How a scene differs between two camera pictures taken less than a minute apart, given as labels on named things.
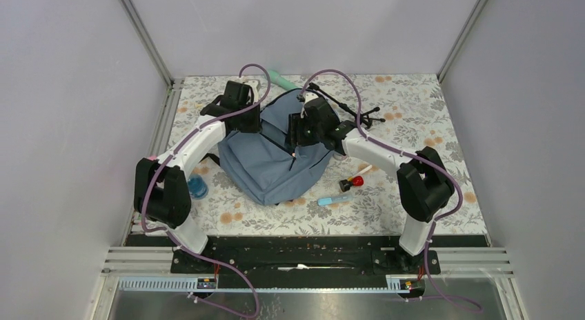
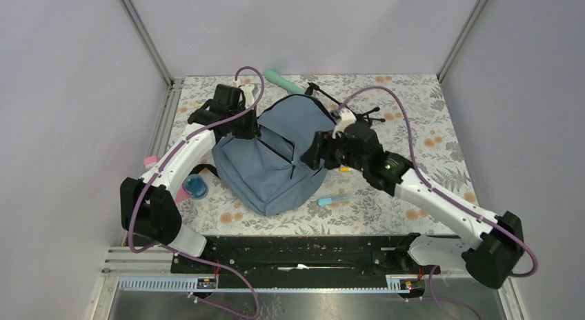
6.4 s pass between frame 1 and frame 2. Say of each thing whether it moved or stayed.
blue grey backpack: moved
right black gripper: moved
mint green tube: stayed
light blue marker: stayed
